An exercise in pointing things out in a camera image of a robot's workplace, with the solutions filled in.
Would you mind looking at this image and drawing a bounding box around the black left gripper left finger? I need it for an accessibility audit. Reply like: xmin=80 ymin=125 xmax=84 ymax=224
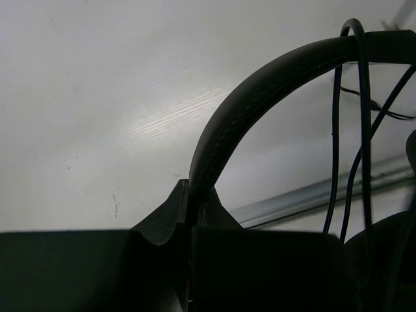
xmin=1 ymin=179 xmax=189 ymax=311

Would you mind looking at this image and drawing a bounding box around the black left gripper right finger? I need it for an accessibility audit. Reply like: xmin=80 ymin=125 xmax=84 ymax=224
xmin=191 ymin=191 xmax=358 ymax=311

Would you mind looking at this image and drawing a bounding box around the black headset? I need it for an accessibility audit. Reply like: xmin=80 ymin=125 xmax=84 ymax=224
xmin=189 ymin=19 xmax=415 ymax=311

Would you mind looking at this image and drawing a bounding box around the thin black headset cable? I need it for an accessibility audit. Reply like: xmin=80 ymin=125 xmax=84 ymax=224
xmin=321 ymin=18 xmax=416 ymax=312

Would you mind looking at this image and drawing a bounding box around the aluminium front table rail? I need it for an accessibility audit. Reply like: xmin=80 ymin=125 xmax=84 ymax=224
xmin=231 ymin=155 xmax=413 ymax=228

